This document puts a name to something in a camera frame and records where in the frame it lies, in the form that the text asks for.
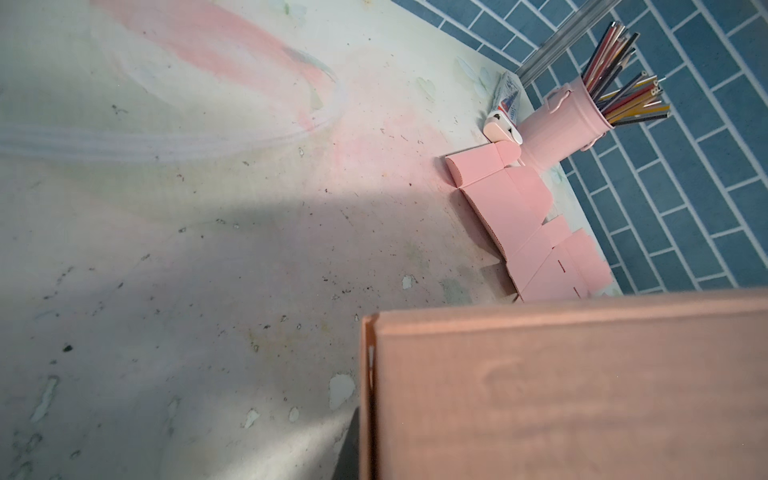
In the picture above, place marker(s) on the coloured pencils bundle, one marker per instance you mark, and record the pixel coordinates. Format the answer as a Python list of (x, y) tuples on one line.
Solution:
[(622, 97)]

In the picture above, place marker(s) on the pink pencil cup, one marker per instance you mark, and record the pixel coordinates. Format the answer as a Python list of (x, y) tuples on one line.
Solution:
[(567, 121)]

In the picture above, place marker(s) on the orange paper box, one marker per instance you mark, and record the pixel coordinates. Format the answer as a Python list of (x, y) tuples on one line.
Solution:
[(668, 386)]

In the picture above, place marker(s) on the pink paper box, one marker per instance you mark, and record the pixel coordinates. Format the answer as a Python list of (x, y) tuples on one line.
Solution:
[(545, 259)]

